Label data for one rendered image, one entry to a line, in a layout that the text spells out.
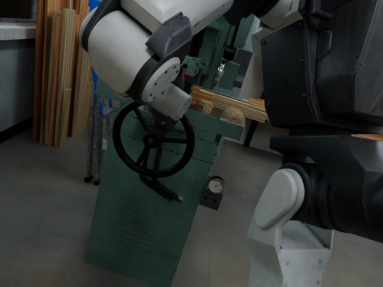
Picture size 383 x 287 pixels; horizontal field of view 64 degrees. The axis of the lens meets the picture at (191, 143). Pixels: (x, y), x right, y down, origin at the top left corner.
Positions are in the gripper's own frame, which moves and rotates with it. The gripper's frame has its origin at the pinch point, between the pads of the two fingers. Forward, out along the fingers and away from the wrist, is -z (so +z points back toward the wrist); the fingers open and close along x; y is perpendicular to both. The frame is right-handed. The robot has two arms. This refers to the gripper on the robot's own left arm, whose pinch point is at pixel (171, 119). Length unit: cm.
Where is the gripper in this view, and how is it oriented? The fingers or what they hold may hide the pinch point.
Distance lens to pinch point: 92.2
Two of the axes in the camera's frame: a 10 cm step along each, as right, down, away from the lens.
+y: -8.1, -5.8, 1.2
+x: 5.9, -8.0, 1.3
